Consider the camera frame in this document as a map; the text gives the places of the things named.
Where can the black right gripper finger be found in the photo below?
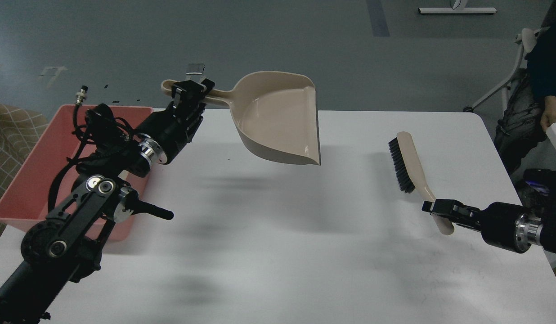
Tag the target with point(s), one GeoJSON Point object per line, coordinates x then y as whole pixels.
{"type": "Point", "coordinates": [447, 212]}

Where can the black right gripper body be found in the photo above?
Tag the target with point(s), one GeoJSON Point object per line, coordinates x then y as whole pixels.
{"type": "Point", "coordinates": [511, 227]}

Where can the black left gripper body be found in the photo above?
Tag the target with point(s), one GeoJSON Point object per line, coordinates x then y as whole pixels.
{"type": "Point", "coordinates": [171, 129]}

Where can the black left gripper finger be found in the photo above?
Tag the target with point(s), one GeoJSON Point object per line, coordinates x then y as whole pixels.
{"type": "Point", "coordinates": [185, 98]}
{"type": "Point", "coordinates": [207, 86]}

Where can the beige plastic dustpan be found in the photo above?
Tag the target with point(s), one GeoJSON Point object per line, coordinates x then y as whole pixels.
{"type": "Point", "coordinates": [275, 115]}

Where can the beige hand brush black bristles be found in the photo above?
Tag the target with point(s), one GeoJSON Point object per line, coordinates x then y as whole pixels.
{"type": "Point", "coordinates": [409, 171]}

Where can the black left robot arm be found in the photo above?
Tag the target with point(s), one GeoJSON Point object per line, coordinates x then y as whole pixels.
{"type": "Point", "coordinates": [87, 198]}

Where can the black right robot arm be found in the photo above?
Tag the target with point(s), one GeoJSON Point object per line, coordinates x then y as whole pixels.
{"type": "Point", "coordinates": [542, 185]}

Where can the pink plastic bin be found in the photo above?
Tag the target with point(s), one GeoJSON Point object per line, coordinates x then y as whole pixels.
{"type": "Point", "coordinates": [25, 202]}

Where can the person's left hand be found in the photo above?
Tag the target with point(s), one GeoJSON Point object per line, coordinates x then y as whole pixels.
{"type": "Point", "coordinates": [548, 117]}

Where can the person in teal sweater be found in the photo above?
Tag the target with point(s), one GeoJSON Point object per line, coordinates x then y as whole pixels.
{"type": "Point", "coordinates": [519, 130]}

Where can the beige checkered cloth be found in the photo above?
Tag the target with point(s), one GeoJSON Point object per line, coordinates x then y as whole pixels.
{"type": "Point", "coordinates": [20, 130]}

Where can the white table base bar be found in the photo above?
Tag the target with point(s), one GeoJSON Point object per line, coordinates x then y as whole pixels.
{"type": "Point", "coordinates": [458, 7]}

